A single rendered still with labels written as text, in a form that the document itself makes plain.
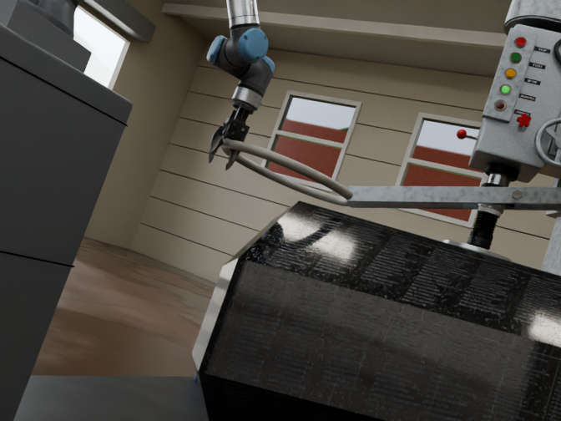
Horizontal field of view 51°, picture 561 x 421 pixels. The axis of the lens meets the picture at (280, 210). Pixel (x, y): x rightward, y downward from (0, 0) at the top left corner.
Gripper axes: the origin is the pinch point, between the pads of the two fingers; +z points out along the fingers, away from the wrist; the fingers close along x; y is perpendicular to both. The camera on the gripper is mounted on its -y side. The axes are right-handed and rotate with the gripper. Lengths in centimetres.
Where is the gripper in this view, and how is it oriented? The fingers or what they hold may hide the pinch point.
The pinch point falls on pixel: (219, 163)
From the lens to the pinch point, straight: 192.3
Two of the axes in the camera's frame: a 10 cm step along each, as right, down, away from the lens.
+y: 2.7, 0.5, -9.6
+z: -3.8, 9.2, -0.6
